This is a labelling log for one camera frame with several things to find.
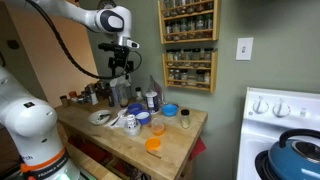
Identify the spice bottle with black lid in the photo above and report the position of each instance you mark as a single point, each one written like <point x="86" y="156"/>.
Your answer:
<point x="185" y="120"/>

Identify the wooden spice rack with three shelves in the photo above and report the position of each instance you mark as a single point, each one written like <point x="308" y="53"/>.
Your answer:
<point x="188" y="40"/>

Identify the wooden spice rack with two shelves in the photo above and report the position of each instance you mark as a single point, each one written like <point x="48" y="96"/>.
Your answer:
<point x="188" y="87"/>

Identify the clear orange plastic cup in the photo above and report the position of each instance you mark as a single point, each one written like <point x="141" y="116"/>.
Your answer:
<point x="158" y="127"/>

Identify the blue measuring cup holding lid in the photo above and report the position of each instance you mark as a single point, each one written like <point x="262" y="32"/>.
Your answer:
<point x="144" y="121"/>

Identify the white can with blue label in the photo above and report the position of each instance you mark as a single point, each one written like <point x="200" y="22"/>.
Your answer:
<point x="152" y="102"/>

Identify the white stove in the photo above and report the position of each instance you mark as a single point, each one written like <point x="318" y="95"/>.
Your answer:
<point x="260" y="140"/>

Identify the metal grinder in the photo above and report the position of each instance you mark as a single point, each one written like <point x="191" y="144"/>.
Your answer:
<point x="91" y="94"/>

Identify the large glass jar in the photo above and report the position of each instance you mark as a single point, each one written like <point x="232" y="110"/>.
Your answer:
<point x="123" y="96"/>

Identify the light blue cup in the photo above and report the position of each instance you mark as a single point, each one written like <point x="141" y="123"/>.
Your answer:
<point x="169" y="110"/>

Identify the black wall knob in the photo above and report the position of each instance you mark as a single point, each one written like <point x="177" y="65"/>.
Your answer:
<point x="13" y="44"/>

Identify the metal butter knife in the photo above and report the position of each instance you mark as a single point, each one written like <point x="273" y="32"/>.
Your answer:
<point x="117" y="119"/>

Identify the bottle with orange cap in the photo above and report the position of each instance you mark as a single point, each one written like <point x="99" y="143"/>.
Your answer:
<point x="73" y="96"/>

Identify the white light switch plate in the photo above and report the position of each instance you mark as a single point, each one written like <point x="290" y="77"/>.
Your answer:
<point x="244" y="48"/>

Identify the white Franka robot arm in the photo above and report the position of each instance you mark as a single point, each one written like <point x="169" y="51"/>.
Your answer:
<point x="30" y="120"/>

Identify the glass spice jar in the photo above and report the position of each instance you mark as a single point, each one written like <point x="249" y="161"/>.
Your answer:
<point x="200" y="78"/>
<point x="171" y="76"/>
<point x="191" y="27"/>
<point x="183" y="28"/>
<point x="196" y="56"/>
<point x="208" y="55"/>
<point x="207" y="78"/>
<point x="187" y="56"/>
<point x="184" y="78"/>
<point x="178" y="57"/>
<point x="177" y="76"/>
<point x="208" y="24"/>
<point x="169" y="30"/>
<point x="176" y="30"/>
<point x="199" y="25"/>
<point x="170" y="57"/>

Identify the red cloth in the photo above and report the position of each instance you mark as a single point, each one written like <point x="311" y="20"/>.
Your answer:
<point x="197" y="148"/>

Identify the dark tall bottle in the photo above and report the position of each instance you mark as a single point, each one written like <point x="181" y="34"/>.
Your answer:
<point x="110" y="96"/>

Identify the orange round lid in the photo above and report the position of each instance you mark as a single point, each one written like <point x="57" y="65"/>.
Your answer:
<point x="152" y="144"/>

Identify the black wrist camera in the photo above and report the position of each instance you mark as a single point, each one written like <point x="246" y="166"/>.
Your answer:
<point x="111" y="46"/>

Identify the white napkin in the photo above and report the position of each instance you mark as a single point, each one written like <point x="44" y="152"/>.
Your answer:
<point x="119" y="124"/>

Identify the small brown bottle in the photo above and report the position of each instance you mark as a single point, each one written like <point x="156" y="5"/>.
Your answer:
<point x="64" y="101"/>

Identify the purple paper packet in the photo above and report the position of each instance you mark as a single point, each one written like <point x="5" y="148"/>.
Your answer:
<point x="155" y="86"/>

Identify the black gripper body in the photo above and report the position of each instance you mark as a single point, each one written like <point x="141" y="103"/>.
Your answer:
<point x="119" y="58"/>

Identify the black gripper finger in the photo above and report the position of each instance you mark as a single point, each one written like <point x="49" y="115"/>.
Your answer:
<point x="129" y="66"/>
<point x="112" y="68"/>

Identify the small bottle with white label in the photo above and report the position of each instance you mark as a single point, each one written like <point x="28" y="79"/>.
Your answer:
<point x="138" y="94"/>

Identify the small brown wooden stick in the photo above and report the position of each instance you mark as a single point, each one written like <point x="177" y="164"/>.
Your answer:
<point x="154" y="154"/>

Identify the white stove knob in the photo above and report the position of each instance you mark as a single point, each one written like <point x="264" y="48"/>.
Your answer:
<point x="260" y="106"/>
<point x="281" y="109"/>

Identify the white dotted cup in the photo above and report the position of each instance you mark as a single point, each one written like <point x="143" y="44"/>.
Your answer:
<point x="132" y="125"/>

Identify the metal utensil on plate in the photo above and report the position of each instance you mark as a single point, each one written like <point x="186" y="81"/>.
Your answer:
<point x="103" y="116"/>

